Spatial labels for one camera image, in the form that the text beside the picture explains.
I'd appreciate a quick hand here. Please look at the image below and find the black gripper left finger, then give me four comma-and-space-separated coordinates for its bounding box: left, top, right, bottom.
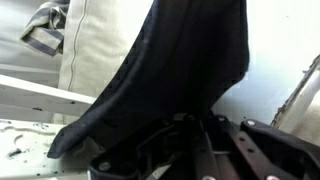
87, 113, 202, 180

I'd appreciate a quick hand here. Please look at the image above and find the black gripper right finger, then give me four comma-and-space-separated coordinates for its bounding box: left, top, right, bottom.
200, 113, 320, 180

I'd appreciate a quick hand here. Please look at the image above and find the black bucket hat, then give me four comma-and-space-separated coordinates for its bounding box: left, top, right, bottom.
46, 0, 251, 159

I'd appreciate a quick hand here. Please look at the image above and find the white fabric sofa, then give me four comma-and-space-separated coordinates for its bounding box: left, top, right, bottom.
0, 0, 320, 126

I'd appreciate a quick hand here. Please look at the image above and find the grey striped cloth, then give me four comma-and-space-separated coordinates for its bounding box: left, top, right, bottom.
19, 0, 72, 58

